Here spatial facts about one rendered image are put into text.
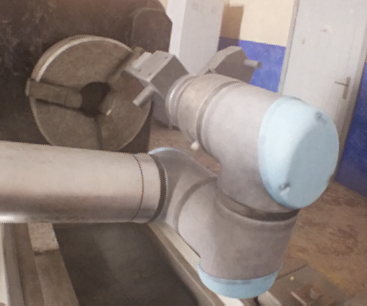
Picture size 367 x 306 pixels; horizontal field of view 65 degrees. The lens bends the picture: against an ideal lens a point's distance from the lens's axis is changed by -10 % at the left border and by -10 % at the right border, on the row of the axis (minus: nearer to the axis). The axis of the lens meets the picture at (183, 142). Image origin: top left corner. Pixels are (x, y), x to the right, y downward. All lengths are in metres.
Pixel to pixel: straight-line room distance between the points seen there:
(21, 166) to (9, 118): 0.53
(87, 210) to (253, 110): 0.20
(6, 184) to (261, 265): 0.26
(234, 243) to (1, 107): 0.66
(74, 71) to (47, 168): 0.33
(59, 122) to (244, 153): 0.44
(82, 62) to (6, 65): 0.25
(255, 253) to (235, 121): 0.13
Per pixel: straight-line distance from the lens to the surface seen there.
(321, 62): 3.82
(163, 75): 0.40
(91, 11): 0.83
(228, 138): 0.29
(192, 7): 4.21
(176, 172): 0.39
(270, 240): 0.31
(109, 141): 0.65
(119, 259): 0.78
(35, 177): 0.32
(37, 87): 0.60
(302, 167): 0.27
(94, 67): 0.63
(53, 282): 0.57
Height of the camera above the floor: 1.23
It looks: 18 degrees down
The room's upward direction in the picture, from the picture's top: 8 degrees clockwise
